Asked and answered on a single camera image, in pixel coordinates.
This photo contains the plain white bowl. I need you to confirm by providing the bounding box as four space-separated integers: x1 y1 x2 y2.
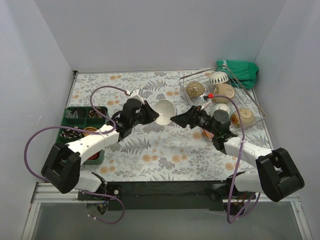
154 99 177 126

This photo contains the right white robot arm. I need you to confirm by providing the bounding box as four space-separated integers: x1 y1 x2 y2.
171 106 305 202

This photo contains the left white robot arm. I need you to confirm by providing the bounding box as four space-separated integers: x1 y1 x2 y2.
41 98 159 200

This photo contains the orange plastic bowl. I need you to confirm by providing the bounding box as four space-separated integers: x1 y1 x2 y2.
203 129 214 140

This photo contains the pale green checked bowl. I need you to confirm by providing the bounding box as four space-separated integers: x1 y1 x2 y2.
210 103 231 117

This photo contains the beige gold dotted bowl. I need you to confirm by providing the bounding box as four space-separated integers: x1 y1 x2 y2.
185 81 205 98

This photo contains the beige bowl green leaf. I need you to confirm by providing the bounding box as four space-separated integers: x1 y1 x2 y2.
213 83 236 104

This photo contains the floral tablecloth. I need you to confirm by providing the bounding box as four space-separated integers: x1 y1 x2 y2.
68 71 256 182

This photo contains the green compartment tray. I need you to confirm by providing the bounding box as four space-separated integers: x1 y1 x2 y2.
50 105 110 166

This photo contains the white blue striped bowl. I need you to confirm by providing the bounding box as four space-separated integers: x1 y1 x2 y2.
209 71 229 86

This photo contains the beige orange flower bowl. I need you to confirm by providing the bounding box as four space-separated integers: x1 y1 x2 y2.
230 108 256 128

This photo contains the clear plastic bag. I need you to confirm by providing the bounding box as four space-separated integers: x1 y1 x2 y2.
65 109 79 119

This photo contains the green folded cloth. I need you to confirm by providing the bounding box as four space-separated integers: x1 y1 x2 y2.
216 60 259 90

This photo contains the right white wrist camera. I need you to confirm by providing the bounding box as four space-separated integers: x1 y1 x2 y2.
201 93 214 110

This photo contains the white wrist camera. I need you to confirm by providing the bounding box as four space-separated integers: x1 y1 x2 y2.
201 93 214 110
125 88 145 104

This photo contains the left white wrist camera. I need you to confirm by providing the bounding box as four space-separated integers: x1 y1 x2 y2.
125 88 145 104

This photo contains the metal wire dish rack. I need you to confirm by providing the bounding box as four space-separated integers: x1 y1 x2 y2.
178 66 269 146

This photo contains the coiled braided cord top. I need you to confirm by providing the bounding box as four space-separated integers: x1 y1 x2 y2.
88 106 108 119

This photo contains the coiled braided cord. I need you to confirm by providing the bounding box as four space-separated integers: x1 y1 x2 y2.
88 106 108 119
59 126 84 139

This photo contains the coiled braided cord middle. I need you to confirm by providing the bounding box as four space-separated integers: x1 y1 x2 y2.
59 126 84 139

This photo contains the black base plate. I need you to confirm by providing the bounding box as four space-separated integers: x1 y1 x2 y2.
77 180 257 212

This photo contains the aluminium frame rail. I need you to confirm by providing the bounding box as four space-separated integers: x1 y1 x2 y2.
30 180 301 204

